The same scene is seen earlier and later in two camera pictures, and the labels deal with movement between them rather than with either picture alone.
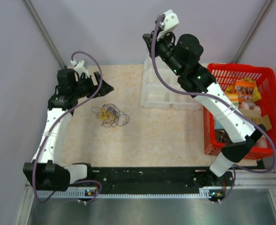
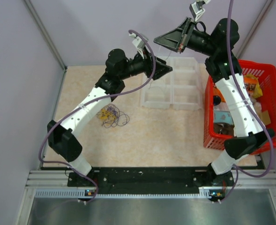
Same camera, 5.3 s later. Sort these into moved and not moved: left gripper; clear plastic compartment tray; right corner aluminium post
Moved: left gripper
Not moved: clear plastic compartment tray; right corner aluminium post
